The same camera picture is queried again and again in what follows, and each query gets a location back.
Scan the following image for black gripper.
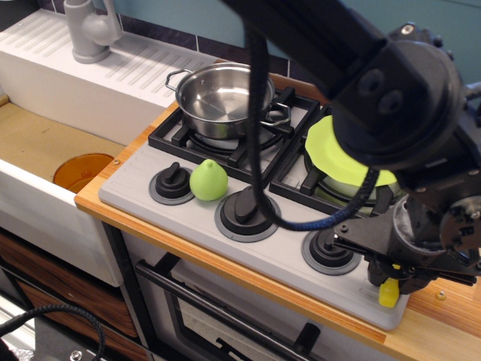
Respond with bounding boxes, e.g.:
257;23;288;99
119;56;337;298
334;196;480;294

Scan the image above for yellow toy fry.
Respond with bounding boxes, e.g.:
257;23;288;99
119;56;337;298
378;277;400;308

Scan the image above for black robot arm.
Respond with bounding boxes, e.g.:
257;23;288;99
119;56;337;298
228;1;480;294

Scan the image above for black right stove knob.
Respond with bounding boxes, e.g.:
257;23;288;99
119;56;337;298
301;229;361;276

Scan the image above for black stove knob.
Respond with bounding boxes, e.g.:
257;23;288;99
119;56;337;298
214;187;278;243
301;229;361;276
149;162;194;206

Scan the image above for grey toy stove top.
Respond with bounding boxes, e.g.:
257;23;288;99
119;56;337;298
98;88;413;332

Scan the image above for lime green plate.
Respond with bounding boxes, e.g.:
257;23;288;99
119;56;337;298
304;115;398;206

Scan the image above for black middle stove knob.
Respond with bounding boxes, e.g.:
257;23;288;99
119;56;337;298
214;187;278;243

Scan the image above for black left stove knob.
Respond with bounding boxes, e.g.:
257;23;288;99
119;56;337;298
149;162;194;206

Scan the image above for stainless steel pot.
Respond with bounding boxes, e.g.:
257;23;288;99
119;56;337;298
165;62;292;141

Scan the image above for black right burner grate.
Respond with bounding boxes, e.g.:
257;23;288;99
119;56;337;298
268;104;405;223

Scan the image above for black burner grate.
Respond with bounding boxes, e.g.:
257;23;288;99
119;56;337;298
268;104;405;223
148;87;321;186

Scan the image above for black left burner grate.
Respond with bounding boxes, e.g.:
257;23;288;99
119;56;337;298
148;87;321;186

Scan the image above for green toy pear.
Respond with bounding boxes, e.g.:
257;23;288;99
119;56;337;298
189;159;228;202

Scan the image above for orange sink drain plug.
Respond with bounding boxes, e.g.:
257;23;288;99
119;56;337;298
53;153;113;193

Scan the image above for wooden drawer fronts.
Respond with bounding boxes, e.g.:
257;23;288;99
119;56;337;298
1;229;149;360

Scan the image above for white toy sink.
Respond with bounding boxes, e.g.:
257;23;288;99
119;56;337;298
1;10;214;287

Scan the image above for grey toy faucet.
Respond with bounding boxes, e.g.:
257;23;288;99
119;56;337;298
64;0;123;64

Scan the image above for oven door with handle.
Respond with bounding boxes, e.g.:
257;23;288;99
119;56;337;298
135;253;383;360

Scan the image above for black braided cable lower left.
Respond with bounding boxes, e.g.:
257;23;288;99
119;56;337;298
0;304;106;361

